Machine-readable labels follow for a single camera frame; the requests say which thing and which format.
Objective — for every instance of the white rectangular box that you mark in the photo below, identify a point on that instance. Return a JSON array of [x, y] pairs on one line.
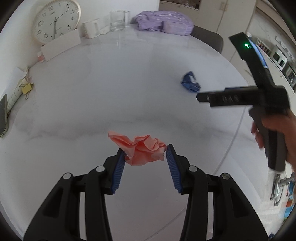
[[61, 44]]

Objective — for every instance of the white paper stack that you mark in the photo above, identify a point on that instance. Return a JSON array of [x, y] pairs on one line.
[[19, 78]]

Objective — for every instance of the blue wrapper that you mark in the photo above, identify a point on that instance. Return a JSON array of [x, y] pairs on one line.
[[190, 83]]

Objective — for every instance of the round white wall clock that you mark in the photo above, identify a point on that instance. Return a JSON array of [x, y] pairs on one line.
[[55, 19]]

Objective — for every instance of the clear glass mug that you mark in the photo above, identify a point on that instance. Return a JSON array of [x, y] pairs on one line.
[[119, 20]]

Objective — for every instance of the silver countertop appliance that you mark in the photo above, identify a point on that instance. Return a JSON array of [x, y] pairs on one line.
[[282, 63]]

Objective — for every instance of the dark grey chair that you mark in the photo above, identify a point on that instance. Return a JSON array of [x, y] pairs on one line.
[[212, 39]]

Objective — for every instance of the pink paper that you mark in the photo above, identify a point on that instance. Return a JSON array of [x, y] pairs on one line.
[[141, 149]]

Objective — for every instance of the yellow binder clip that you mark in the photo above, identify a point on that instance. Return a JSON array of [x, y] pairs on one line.
[[27, 88]]

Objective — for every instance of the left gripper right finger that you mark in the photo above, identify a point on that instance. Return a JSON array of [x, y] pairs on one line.
[[234, 216]]

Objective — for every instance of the white mug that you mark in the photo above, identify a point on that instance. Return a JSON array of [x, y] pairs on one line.
[[91, 29]]

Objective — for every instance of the person's right hand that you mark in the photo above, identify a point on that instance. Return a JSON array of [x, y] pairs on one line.
[[276, 134]]

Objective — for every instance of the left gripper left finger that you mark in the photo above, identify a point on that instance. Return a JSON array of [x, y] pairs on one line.
[[58, 216]]

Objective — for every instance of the purple backpack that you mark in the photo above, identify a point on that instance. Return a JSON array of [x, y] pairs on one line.
[[170, 22]]

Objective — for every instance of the smartphone with case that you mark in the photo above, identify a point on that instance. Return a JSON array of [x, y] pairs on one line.
[[3, 116]]

